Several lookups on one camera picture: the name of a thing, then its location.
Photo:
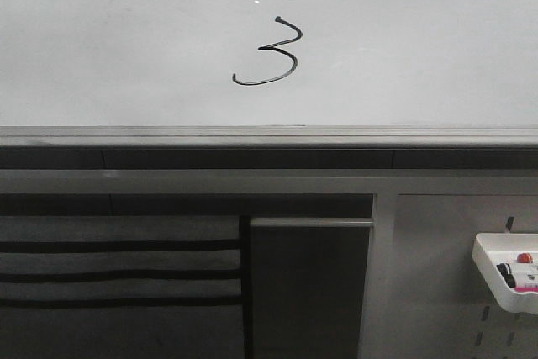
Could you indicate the white whiteboard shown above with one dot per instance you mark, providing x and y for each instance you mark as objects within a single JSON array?
[{"x": 357, "y": 73}]

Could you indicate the grey hanging panel with rod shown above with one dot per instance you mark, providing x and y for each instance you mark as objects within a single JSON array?
[{"x": 308, "y": 283}]

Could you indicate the white pegboard panel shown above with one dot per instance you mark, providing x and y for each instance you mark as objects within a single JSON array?
[{"x": 440, "y": 305}]

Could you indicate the white plastic tray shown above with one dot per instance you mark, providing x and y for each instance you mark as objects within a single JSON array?
[{"x": 491, "y": 249}]

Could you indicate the black capped marker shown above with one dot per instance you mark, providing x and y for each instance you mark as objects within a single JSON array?
[{"x": 519, "y": 275}]

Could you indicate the red capped marker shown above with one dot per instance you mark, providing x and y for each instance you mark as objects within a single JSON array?
[{"x": 526, "y": 258}]

